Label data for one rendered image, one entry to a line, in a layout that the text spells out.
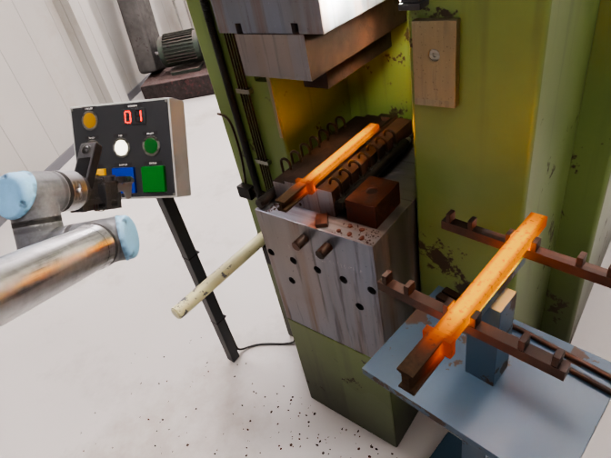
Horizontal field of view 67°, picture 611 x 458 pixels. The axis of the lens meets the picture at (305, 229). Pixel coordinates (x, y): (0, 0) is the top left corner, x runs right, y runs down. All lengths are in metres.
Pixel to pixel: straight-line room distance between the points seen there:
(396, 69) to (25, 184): 1.02
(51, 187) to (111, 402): 1.37
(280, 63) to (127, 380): 1.65
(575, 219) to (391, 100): 0.67
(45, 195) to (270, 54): 0.54
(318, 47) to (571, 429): 0.86
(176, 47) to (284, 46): 4.38
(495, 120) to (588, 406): 0.56
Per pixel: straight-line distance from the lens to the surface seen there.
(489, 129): 1.03
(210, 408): 2.03
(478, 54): 0.98
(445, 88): 1.00
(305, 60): 1.00
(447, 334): 0.72
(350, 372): 1.56
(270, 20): 1.03
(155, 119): 1.40
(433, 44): 0.98
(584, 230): 1.65
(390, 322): 1.30
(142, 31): 5.55
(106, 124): 1.50
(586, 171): 1.53
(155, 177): 1.39
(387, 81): 1.51
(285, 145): 1.38
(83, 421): 2.28
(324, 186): 1.16
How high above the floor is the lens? 1.60
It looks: 36 degrees down
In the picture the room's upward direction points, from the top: 13 degrees counter-clockwise
